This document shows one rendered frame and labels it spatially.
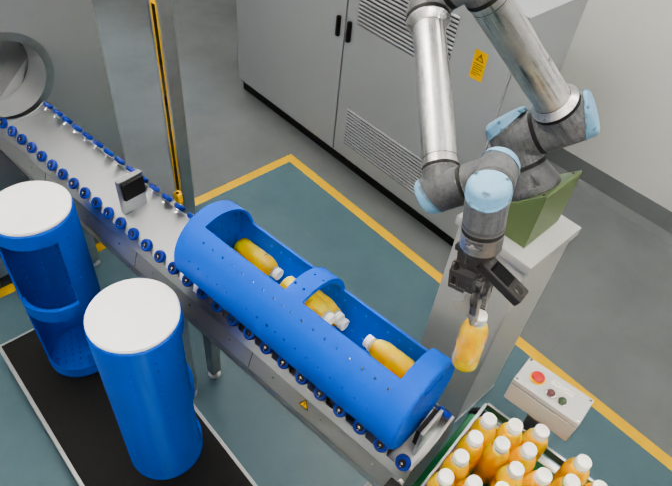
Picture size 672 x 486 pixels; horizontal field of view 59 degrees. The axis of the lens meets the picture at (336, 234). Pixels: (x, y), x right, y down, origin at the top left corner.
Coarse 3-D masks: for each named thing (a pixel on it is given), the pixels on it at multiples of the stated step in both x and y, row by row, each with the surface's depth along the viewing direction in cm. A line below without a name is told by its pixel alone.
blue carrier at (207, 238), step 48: (192, 240) 179; (240, 288) 170; (288, 288) 165; (336, 288) 183; (288, 336) 162; (336, 336) 156; (384, 336) 177; (336, 384) 155; (384, 384) 148; (432, 384) 148; (384, 432) 150
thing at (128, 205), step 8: (128, 176) 213; (136, 176) 214; (120, 184) 211; (128, 184) 212; (136, 184) 214; (144, 184) 218; (120, 192) 213; (128, 192) 214; (136, 192) 217; (144, 192) 222; (120, 200) 216; (128, 200) 216; (136, 200) 221; (144, 200) 224; (128, 208) 220; (136, 208) 223
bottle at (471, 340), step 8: (464, 328) 141; (472, 328) 140; (480, 328) 139; (464, 336) 141; (472, 336) 140; (480, 336) 140; (456, 344) 146; (464, 344) 143; (472, 344) 141; (480, 344) 141; (456, 352) 147; (464, 352) 144; (472, 352) 143; (480, 352) 144; (456, 360) 148; (464, 360) 146; (472, 360) 145; (456, 368) 149; (464, 368) 148; (472, 368) 148
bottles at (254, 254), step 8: (240, 240) 197; (248, 240) 198; (240, 248) 196; (248, 248) 195; (256, 248) 195; (248, 256) 194; (256, 256) 193; (264, 256) 193; (256, 264) 193; (264, 264) 192; (272, 264) 192; (264, 272) 192; (272, 272) 192; (280, 272) 192; (344, 320) 180; (344, 328) 181
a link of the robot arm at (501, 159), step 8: (488, 152) 130; (496, 152) 128; (504, 152) 128; (512, 152) 129; (480, 160) 129; (488, 160) 127; (496, 160) 126; (504, 160) 126; (512, 160) 127; (464, 168) 130; (472, 168) 129; (480, 168) 126; (488, 168) 124; (496, 168) 123; (504, 168) 124; (512, 168) 125; (464, 176) 130; (512, 176) 124; (464, 184) 130; (512, 184) 123
